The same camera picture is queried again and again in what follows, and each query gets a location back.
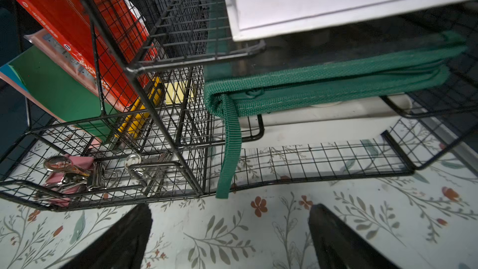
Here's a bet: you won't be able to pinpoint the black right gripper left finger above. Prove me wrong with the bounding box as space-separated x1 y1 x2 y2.
62 204 153 269

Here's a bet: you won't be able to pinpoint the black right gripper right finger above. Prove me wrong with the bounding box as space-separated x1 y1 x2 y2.
308 204 397 269

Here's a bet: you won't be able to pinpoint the pile of binder clips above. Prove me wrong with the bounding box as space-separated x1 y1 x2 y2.
34 152 172 207

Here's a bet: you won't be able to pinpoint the yellow utility knife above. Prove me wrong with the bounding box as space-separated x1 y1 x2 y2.
115 77 164 139

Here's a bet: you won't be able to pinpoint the green folder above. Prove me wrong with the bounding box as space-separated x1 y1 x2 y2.
1 47 111 141

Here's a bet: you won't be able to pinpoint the yellow sticky notes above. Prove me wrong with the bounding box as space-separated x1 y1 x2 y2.
164 81 197 106

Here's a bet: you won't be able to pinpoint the red book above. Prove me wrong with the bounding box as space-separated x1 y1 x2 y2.
16 0 149 109

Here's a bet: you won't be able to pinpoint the black wire desk organizer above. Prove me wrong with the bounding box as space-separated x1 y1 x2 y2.
1 0 478 212

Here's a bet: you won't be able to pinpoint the green strap bag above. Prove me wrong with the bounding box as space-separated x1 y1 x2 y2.
204 31 467 199

